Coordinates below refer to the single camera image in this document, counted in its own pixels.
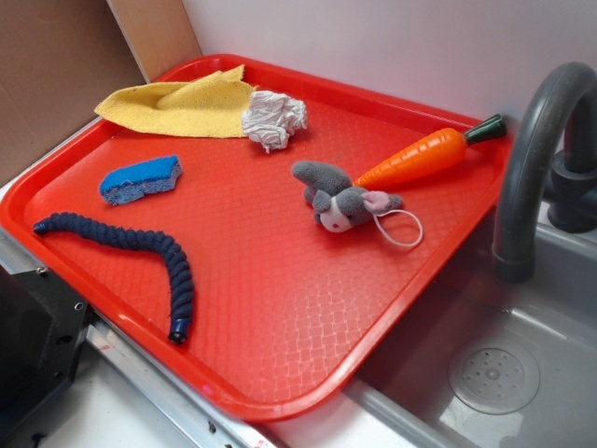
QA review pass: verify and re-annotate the crumpled white paper towel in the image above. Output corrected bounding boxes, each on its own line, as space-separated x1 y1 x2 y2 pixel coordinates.
241 91 308 154

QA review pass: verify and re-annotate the orange plastic toy carrot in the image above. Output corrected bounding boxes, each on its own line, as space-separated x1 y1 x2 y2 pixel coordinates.
354 114 507 189

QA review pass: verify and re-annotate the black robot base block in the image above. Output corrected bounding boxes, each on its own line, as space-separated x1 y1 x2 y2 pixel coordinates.
1 269 90 425

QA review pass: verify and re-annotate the yellow cloth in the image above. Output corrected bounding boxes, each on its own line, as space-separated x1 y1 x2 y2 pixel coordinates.
94 65 256 138

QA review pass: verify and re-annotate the grey plush rabbit toy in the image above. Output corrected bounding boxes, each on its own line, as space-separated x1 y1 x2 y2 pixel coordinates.
291 161 423 248

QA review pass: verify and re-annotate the blue sponge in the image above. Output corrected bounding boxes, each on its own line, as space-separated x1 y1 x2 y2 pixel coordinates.
99 155 182 205

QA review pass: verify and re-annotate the grey toy faucet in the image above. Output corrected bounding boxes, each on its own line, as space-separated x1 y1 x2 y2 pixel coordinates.
493 62 596 283

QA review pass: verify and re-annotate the red plastic tray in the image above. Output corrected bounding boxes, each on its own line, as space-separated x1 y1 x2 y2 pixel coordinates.
1 55 511 422

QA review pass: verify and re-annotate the brown cardboard panel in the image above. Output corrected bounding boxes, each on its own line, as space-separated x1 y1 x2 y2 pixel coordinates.
1 1 201 183

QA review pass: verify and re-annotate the grey plastic sink basin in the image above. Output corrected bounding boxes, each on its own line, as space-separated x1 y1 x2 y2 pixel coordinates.
344 200 597 448

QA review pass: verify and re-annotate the dark blue braided rope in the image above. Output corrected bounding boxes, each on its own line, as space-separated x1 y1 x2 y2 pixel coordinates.
32 212 195 345

